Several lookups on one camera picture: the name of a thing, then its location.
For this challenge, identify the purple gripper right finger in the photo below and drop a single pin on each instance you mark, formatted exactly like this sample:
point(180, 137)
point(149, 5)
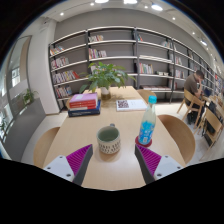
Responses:
point(148, 161)

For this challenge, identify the patterned ceramic mug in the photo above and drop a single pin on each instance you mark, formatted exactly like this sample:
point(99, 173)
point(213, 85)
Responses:
point(108, 139)

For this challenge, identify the small plant by window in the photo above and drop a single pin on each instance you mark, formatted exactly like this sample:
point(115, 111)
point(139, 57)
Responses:
point(28, 97)

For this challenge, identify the seated man in brown shirt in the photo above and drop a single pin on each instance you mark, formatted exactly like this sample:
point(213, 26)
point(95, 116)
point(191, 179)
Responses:
point(191, 86)

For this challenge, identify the stack of red and blue books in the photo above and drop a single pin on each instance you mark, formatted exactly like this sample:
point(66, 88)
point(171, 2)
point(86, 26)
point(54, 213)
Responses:
point(84, 104)

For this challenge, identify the round red coaster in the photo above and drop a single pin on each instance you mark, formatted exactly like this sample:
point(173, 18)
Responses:
point(138, 142)

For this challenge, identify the wooden chair under man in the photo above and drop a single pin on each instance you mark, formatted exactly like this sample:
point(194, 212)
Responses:
point(190, 106)

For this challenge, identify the wooden chair near right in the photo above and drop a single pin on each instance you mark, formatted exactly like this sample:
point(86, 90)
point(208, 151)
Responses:
point(181, 134)

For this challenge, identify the clear bottle with blue cap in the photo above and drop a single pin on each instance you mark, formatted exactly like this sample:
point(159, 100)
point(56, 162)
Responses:
point(148, 121)

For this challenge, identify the green potted plant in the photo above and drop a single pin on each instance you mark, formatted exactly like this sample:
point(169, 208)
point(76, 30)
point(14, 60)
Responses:
point(103, 76)

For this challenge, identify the wooden chair with black bag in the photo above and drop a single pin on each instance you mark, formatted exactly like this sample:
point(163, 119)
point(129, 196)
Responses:
point(210, 126)

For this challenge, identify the large grey bookshelf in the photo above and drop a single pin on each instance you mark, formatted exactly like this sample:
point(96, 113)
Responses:
point(152, 60)

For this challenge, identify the wooden chair far right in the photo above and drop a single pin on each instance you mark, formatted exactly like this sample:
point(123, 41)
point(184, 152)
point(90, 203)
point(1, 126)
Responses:
point(145, 94)

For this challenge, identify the white open booklet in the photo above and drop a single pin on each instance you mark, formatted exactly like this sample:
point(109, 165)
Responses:
point(130, 105)

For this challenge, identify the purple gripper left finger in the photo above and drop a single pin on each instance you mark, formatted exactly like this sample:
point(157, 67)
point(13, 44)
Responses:
point(78, 161)

